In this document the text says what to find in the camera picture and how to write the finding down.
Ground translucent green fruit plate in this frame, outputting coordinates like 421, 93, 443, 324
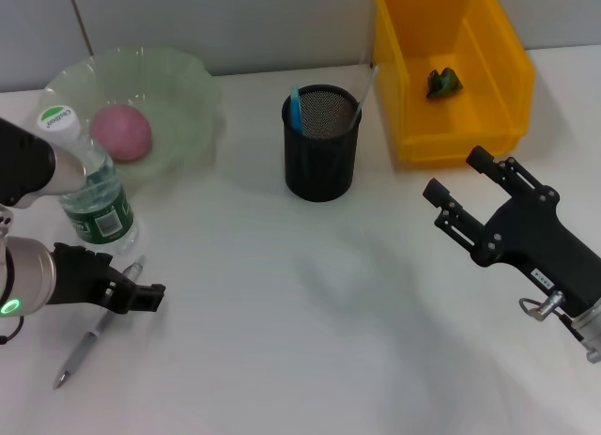
37, 47, 224, 182

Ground pink peach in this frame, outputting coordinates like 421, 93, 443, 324
89, 104, 154, 163

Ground black mesh pen cup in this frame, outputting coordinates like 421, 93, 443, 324
281, 84, 362, 202

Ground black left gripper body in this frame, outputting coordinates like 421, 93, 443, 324
49, 242, 128, 314

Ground blue scissors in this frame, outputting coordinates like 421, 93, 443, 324
288, 85, 307, 134

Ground transparent plastic ruler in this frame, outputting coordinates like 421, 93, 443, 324
349, 49, 379, 131

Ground yellow plastic storage bin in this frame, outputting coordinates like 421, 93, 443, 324
370, 0, 535, 163

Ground green plastic wrapper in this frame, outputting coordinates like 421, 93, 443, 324
424, 67, 464, 101

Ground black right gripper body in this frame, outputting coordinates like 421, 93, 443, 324
471, 190, 601, 317

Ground clear water bottle green label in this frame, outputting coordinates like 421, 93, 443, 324
37, 104, 140, 254

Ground silver ballpoint pen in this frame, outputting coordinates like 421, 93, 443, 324
54, 255, 146, 390

